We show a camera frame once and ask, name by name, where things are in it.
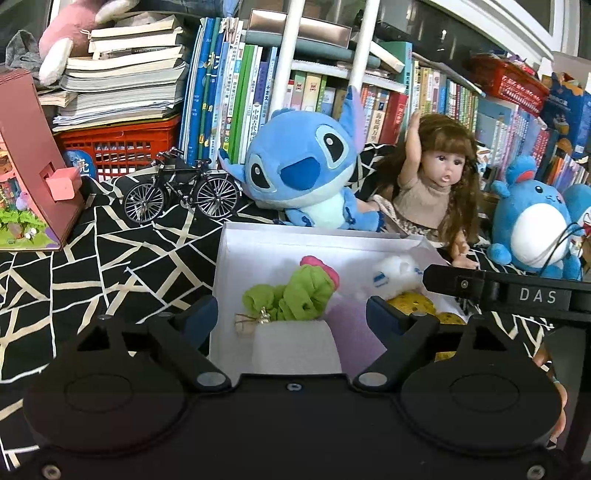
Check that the blue cartoon box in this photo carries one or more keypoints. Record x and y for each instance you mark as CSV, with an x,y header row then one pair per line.
x,y
568,115

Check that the white cardboard box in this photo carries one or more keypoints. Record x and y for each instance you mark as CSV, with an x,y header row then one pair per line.
x,y
263,258

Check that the white tube frame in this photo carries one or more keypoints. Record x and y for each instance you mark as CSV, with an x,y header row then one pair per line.
x,y
284,55

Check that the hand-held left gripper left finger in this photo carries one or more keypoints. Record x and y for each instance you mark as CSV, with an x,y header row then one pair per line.
x,y
203,314

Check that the grey cloth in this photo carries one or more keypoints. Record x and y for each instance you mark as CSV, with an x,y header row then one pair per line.
x,y
23,50

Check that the blue round badge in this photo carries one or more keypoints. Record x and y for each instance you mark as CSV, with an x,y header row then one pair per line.
x,y
78,165

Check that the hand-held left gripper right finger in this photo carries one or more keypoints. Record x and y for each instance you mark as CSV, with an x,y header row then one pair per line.
x,y
382,314

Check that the black white patterned blanket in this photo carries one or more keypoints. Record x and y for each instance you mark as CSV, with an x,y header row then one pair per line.
x,y
138,258

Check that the stack of flat books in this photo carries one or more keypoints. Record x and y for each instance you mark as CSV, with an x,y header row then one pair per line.
x,y
120,78

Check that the beige flat box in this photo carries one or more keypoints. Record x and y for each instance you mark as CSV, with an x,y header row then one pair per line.
x,y
300,28

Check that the black model bicycle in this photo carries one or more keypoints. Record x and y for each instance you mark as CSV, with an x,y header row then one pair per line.
x,y
184,184

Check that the pink rabbit plush toy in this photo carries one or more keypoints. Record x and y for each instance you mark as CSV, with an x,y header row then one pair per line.
x,y
64,41

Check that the red plastic basket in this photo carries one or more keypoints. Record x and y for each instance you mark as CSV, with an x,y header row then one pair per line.
x,y
512,83
124,143

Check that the white glass-door cabinet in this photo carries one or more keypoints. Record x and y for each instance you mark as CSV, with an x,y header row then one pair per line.
x,y
485,23

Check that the white fluffy plush toy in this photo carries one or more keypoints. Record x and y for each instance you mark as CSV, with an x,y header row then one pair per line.
x,y
397,273

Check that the white yellow plush toy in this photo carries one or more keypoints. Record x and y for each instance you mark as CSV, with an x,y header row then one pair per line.
x,y
413,303

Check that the long-haired baby doll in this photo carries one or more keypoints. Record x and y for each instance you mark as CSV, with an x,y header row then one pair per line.
x,y
429,194

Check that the row of blue upright books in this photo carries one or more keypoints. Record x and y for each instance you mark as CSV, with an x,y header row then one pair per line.
x,y
521,134

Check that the person's right hand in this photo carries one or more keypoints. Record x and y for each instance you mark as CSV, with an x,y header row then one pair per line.
x,y
560,410

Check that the pink miniature house model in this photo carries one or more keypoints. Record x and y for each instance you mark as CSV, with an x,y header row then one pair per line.
x,y
32,152

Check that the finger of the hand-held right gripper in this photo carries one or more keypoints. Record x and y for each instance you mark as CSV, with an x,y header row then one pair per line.
x,y
457,281

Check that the green pink plush toy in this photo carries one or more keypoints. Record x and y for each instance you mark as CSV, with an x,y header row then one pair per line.
x,y
304,295

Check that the blue alien plush toy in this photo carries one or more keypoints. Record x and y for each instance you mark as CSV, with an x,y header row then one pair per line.
x,y
300,175

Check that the blue white cat plush toy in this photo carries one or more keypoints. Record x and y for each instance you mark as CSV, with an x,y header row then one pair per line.
x,y
581,207

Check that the round blue white plush toy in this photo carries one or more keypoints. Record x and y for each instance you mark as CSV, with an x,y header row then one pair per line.
x,y
531,226

